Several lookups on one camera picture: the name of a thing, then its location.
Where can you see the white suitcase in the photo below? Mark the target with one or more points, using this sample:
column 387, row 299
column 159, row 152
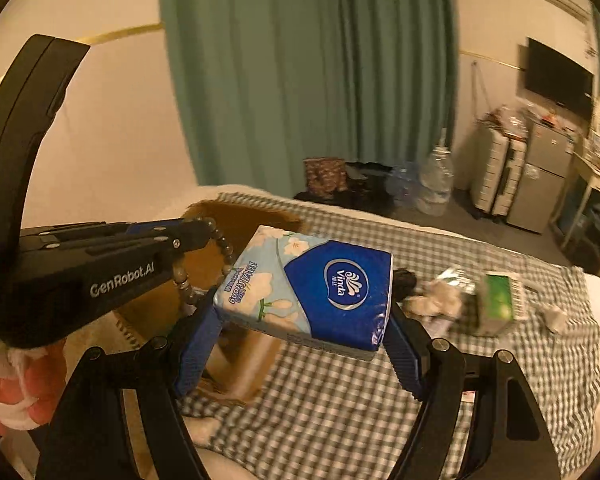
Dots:
column 495, row 170

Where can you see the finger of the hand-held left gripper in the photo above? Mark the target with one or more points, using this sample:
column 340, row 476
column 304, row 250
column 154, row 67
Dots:
column 105, row 250
column 105, row 229

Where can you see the wide green curtain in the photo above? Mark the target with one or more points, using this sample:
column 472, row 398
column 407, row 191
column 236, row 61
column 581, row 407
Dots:
column 280, row 85

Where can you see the black floor items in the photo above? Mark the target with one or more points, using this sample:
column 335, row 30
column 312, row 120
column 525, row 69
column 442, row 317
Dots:
column 370, row 175

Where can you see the brown cardboard box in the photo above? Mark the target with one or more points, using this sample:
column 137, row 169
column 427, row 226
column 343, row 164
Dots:
column 147, row 312

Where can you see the silver foil pack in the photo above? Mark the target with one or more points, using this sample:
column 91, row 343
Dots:
column 455, row 280

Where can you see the green medicine box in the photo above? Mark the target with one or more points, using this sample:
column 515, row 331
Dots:
column 497, row 305

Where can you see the blue floral tissue packet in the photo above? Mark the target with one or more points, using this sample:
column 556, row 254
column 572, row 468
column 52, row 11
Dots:
column 305, row 285

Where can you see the large clear water bottle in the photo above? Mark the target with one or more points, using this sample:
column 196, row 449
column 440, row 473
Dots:
column 435, row 180

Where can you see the small clear water bottle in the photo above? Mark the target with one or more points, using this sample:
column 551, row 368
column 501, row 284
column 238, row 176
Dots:
column 402, row 182

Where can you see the clear plastic bags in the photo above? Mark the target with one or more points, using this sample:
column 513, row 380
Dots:
column 510, row 120

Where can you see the silver mini fridge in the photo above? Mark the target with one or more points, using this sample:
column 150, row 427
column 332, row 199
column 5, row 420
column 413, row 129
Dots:
column 540, row 180

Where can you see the brown patterned bag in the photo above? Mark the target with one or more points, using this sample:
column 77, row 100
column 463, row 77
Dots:
column 325, row 175

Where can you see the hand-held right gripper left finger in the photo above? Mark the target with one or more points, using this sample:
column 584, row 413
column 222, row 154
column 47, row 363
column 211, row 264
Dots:
column 200, row 350

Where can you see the black wall television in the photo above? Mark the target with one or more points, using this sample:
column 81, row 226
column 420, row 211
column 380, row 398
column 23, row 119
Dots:
column 557, row 72

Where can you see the crumpled white tissue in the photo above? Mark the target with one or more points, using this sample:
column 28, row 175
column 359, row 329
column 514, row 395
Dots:
column 432, row 305

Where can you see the green checked cloth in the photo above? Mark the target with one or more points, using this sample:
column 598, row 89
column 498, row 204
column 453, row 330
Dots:
column 330, row 410

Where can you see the person's left hand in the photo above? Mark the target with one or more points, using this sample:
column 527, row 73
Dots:
column 10, row 385

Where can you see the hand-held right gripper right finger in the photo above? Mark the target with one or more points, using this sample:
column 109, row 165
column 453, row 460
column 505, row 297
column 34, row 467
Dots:
column 402, row 360

